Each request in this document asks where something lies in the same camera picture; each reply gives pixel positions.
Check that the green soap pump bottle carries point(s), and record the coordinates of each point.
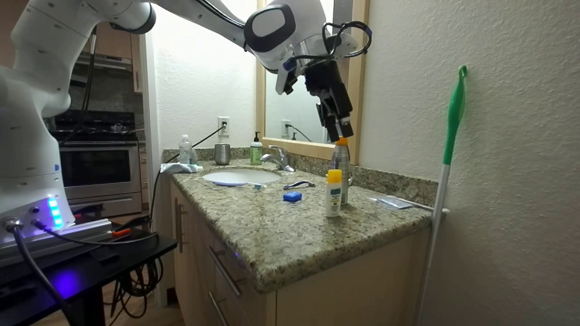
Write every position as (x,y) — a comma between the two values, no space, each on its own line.
(255,148)

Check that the clear plastic bottle white cap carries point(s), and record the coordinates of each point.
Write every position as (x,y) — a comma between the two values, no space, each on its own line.
(184,150)

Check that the wood-framed mirror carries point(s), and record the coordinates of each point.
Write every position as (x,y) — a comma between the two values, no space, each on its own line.
(290,119)

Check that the silver spray bottle orange cap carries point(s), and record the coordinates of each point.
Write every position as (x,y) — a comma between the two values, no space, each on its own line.
(340,161)

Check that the blue small box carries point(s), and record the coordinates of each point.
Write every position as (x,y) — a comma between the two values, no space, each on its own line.
(291,195)

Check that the orange black clamp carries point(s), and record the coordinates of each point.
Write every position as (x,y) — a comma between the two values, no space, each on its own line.
(119,231)

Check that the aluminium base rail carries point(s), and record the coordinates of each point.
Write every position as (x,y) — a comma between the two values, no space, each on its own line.
(41,233)

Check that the white oval sink basin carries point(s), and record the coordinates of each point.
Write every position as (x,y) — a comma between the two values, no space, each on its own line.
(239,175)

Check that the black robot table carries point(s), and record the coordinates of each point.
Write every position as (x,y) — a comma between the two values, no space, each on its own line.
(77,275)

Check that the green white mop handle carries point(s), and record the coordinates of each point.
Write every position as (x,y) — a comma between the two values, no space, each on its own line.
(454,110)

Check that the clear plastic packet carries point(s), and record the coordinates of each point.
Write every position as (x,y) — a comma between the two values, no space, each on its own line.
(393,201)

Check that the black kitchen oven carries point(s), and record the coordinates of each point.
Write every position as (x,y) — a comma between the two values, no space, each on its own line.
(97,154)

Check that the wooden vanity cabinet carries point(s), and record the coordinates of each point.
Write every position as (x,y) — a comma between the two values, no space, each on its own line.
(358,268)

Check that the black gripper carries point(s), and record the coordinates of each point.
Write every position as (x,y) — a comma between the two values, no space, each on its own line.
(322,79)

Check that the white wall outlet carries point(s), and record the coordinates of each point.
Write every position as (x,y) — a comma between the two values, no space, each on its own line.
(222,125)

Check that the chrome faucet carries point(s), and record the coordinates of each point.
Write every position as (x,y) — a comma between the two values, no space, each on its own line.
(277,155)

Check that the white bottle with yellow cap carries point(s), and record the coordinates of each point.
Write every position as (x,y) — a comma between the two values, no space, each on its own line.
(333,192)

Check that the stainless steel cup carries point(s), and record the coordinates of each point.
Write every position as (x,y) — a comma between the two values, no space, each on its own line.
(221,152)

